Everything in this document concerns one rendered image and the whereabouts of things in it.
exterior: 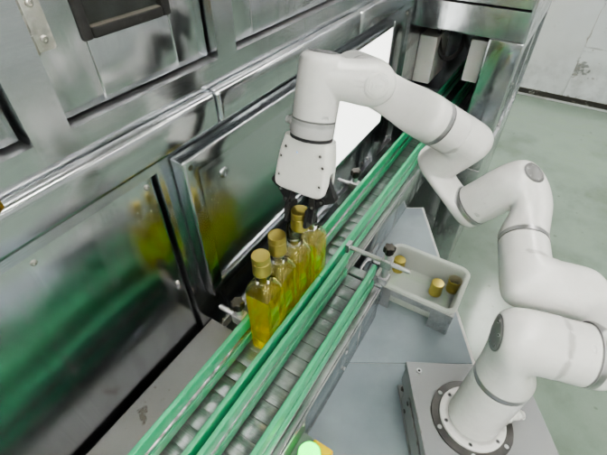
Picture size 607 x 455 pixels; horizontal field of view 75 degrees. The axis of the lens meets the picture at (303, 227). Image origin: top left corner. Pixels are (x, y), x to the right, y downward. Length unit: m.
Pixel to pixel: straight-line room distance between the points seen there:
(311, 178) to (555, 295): 0.43
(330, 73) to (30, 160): 0.41
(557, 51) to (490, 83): 2.83
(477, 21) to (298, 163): 1.01
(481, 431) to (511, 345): 0.24
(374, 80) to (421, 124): 0.14
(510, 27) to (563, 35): 2.85
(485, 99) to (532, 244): 0.94
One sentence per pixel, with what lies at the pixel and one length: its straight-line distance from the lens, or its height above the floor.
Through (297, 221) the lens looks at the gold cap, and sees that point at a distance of 0.75.
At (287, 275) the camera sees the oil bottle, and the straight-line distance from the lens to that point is 0.79.
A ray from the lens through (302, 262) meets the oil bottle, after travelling 0.82.
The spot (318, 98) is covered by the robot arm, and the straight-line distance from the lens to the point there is 0.65.
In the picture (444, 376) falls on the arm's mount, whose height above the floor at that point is 0.86.
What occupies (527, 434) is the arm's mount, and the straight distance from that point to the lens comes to 0.96.
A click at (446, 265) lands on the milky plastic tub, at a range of 1.20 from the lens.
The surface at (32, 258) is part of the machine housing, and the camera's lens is 0.62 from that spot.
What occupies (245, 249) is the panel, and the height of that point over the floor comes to 1.02.
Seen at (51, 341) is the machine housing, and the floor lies 1.15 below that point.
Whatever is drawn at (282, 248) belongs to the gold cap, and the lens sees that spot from 0.74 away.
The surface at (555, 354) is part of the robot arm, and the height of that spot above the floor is 1.16.
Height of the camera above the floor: 1.67
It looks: 43 degrees down
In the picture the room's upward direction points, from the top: straight up
